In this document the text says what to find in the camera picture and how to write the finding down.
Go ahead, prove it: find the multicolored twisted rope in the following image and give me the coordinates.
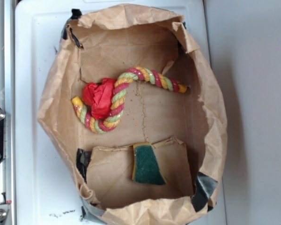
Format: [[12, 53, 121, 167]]
[[71, 67, 188, 135]]

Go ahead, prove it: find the brown paper bag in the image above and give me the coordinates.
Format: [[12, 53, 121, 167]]
[[37, 4, 227, 225]]

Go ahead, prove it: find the crumpled red paper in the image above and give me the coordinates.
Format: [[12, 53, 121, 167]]
[[82, 78, 116, 120]]

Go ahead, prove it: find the green and yellow sponge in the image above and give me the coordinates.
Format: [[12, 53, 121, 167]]
[[132, 142, 166, 185]]

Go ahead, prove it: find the aluminium frame rail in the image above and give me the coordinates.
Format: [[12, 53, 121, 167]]
[[0, 0, 17, 225]]

